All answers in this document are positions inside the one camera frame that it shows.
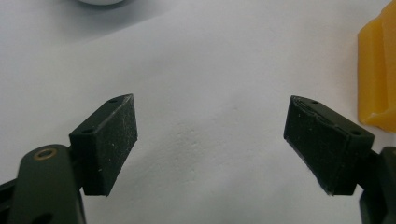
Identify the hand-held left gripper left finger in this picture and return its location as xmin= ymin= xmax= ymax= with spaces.
xmin=68 ymin=93 xmax=139 ymax=197

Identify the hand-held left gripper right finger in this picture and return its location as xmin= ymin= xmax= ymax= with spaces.
xmin=283 ymin=94 xmax=375 ymax=197

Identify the yellow plastic block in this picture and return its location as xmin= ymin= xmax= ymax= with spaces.
xmin=357 ymin=0 xmax=396 ymax=134

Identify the white round object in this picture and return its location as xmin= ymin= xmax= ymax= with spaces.
xmin=77 ymin=0 xmax=126 ymax=7

